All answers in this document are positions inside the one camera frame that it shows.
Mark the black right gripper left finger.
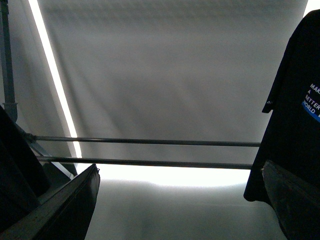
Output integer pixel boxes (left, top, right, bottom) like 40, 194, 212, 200
0, 164, 100, 240

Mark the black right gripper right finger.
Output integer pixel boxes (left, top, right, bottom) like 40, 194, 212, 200
262, 160, 320, 240

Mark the black t-shirt better world print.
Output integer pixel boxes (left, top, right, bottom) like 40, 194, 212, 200
243, 10, 320, 208

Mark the white roller blind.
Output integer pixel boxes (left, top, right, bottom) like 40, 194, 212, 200
37, 0, 311, 167

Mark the black t-shirt with chinese logo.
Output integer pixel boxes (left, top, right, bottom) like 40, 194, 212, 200
0, 108, 51, 231

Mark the grey metal clothes rack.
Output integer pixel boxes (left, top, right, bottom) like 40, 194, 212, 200
0, 0, 261, 177

